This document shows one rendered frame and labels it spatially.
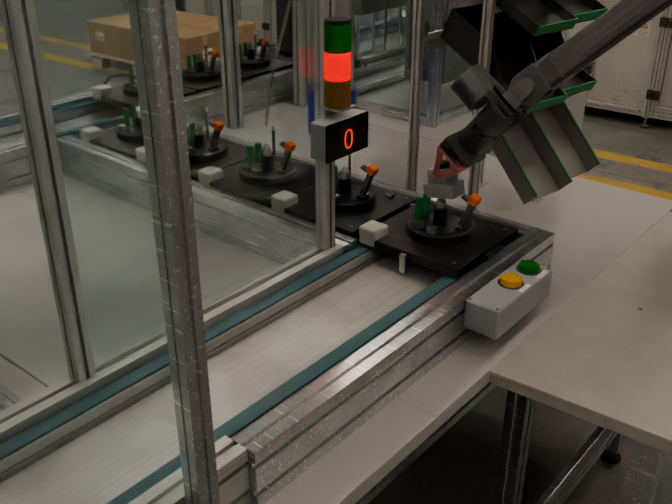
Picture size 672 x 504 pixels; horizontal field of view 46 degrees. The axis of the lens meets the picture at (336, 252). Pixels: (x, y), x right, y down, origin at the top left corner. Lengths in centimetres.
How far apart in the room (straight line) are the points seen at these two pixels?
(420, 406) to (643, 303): 59
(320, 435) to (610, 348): 61
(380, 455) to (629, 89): 477
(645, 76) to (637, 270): 396
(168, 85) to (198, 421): 38
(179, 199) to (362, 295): 78
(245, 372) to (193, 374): 44
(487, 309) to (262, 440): 51
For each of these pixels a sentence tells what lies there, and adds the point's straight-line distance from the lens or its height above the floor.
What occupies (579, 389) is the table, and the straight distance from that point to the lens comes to 143.
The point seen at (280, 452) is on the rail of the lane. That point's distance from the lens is 114.
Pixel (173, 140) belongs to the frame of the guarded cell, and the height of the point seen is 143.
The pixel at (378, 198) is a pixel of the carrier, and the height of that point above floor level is 97.
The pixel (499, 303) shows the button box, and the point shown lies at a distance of 144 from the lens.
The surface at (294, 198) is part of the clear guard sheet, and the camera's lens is 149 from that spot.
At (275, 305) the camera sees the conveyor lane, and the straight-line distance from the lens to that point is 145.
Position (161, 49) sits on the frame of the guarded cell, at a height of 152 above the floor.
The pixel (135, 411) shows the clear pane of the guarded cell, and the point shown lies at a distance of 88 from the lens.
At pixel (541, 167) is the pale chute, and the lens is 187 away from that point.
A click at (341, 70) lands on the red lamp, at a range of 144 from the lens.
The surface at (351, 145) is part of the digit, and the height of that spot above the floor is 119.
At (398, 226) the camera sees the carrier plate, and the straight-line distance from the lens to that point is 168.
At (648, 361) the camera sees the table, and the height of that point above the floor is 86.
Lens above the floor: 168
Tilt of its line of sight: 27 degrees down
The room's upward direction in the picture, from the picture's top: straight up
